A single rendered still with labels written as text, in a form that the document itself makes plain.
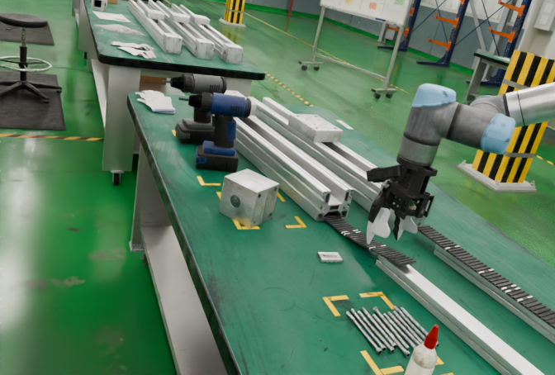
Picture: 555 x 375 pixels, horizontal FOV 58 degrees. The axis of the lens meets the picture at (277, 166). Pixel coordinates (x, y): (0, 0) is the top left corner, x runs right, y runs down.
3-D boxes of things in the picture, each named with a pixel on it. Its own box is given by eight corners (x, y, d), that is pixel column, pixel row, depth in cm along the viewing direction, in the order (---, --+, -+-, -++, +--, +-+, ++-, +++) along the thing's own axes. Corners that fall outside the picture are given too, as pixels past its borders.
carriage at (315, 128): (339, 149, 164) (343, 130, 161) (311, 150, 158) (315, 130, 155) (311, 132, 176) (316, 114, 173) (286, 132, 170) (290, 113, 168)
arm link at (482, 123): (517, 111, 100) (462, 96, 103) (518, 122, 90) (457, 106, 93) (503, 147, 103) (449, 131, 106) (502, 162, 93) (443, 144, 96)
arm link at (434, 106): (460, 96, 93) (415, 84, 95) (441, 150, 97) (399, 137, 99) (462, 91, 100) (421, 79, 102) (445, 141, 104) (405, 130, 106)
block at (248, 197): (277, 215, 125) (285, 181, 121) (249, 229, 116) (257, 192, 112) (247, 199, 130) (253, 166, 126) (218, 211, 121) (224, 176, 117)
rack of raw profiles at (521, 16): (376, 47, 1229) (400, -48, 1149) (405, 51, 1267) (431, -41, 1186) (467, 83, 954) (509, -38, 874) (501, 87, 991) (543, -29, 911)
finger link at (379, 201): (367, 221, 106) (389, 186, 104) (363, 218, 107) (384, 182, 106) (381, 226, 109) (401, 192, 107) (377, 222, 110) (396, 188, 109)
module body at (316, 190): (346, 217, 131) (354, 189, 128) (315, 221, 126) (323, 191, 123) (223, 116, 192) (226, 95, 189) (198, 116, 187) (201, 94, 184)
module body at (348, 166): (398, 211, 141) (406, 185, 138) (372, 215, 136) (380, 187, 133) (265, 117, 202) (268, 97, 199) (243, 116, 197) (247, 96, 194)
